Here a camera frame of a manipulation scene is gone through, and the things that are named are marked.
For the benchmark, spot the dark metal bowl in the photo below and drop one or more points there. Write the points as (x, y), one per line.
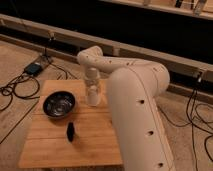
(59, 104)

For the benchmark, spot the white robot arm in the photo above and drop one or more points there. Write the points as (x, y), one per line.
(131, 89)

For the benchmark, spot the white ceramic cup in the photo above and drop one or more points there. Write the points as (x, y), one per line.
(93, 96)

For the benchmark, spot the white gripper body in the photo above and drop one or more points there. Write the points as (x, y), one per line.
(92, 77)

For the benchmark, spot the black power adapter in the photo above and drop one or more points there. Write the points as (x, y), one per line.
(33, 69)

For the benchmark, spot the black eraser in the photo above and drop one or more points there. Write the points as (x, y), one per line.
(70, 131)

